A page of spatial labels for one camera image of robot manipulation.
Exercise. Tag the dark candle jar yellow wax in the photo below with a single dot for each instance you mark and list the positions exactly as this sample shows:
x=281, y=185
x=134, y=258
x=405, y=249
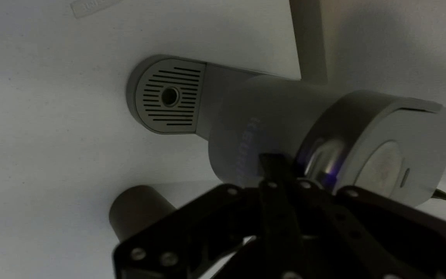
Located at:
x=138, y=210

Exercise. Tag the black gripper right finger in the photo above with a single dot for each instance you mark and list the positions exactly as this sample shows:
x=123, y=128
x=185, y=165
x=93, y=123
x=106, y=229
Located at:
x=368, y=238

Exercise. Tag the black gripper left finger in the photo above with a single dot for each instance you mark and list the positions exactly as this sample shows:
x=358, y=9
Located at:
x=197, y=233

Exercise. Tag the grey pod coffee maker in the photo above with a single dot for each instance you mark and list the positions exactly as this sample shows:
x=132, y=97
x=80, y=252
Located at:
x=264, y=119

